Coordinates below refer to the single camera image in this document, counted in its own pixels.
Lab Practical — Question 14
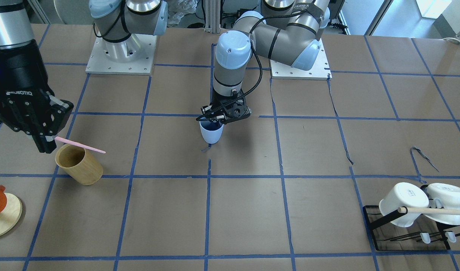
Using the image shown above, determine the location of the light blue plastic cup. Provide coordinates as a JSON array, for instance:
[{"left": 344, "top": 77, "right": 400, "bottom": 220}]
[{"left": 199, "top": 120, "right": 224, "bottom": 144}]

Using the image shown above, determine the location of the black braided cable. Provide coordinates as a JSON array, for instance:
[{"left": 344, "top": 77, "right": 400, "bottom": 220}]
[{"left": 215, "top": 11, "right": 313, "bottom": 111}]

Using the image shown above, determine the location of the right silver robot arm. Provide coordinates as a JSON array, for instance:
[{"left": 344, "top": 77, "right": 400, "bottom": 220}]
[{"left": 0, "top": 0, "right": 168, "bottom": 153}]

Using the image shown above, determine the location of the wooden rack rod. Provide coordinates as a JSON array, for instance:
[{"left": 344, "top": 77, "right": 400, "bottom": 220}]
[{"left": 397, "top": 206, "right": 460, "bottom": 215}]

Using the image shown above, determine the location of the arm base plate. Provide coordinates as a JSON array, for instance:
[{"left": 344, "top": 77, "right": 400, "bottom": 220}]
[
  {"left": 270, "top": 40, "right": 332, "bottom": 80},
  {"left": 86, "top": 34, "right": 157, "bottom": 75}
]

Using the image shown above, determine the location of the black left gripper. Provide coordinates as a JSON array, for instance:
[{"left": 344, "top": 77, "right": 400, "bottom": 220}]
[{"left": 196, "top": 89, "right": 252, "bottom": 125}]

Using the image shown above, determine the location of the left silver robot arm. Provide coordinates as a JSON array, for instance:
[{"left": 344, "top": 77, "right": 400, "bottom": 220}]
[{"left": 196, "top": 0, "right": 330, "bottom": 125}]

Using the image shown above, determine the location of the pink chopstick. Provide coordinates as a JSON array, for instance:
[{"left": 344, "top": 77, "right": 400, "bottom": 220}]
[{"left": 55, "top": 137, "right": 106, "bottom": 153}]

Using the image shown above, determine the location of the bamboo cylindrical holder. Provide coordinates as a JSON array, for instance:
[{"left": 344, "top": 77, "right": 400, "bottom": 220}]
[{"left": 55, "top": 144, "right": 104, "bottom": 186}]

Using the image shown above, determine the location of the black wire cup rack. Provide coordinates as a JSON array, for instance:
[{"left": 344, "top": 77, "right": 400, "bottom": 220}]
[{"left": 363, "top": 184, "right": 460, "bottom": 251}]

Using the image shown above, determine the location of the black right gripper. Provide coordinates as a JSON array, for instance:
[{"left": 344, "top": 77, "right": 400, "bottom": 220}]
[{"left": 0, "top": 40, "right": 74, "bottom": 153}]

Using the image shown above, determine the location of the white mug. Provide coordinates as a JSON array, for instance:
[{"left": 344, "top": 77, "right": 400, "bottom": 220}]
[
  {"left": 379, "top": 182, "right": 429, "bottom": 216},
  {"left": 424, "top": 183, "right": 460, "bottom": 226}
]

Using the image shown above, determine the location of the aluminium frame post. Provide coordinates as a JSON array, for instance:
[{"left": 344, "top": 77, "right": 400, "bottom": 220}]
[{"left": 202, "top": 0, "right": 221, "bottom": 34}]

